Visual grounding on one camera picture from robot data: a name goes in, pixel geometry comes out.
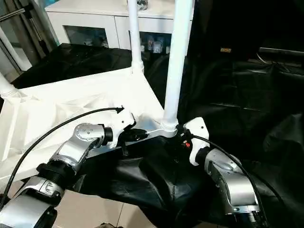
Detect white plastic table top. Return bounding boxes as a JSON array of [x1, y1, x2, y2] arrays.
[[0, 67, 179, 181]]

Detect white plastic table leg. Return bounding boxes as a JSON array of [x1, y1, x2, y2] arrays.
[[0, 72, 19, 99], [127, 0, 145, 74], [161, 0, 195, 133]]

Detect black plastic mat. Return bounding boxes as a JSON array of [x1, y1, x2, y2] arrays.
[[10, 42, 304, 228]]

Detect white glass-door cabinet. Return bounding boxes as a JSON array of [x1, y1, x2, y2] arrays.
[[45, 0, 193, 54]]

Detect black bundle in clear bag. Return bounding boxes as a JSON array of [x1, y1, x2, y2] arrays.
[[136, 0, 150, 11]]

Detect dark horizontal bar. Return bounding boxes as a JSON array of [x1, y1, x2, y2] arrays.
[[258, 47, 304, 56]]

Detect black fabric backdrop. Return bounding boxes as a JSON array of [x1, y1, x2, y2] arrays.
[[189, 0, 304, 67]]

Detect grey metal tripod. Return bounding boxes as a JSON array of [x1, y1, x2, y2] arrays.
[[0, 0, 59, 72]]

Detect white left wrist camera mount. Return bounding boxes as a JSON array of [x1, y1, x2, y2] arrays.
[[105, 110, 137, 150]]

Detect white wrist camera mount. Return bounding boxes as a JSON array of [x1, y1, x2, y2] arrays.
[[182, 117, 210, 166], [105, 110, 137, 150]]

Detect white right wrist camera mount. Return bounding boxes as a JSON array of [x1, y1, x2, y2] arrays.
[[182, 117, 210, 166]]

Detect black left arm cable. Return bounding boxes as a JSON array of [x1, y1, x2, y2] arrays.
[[0, 105, 125, 202]]

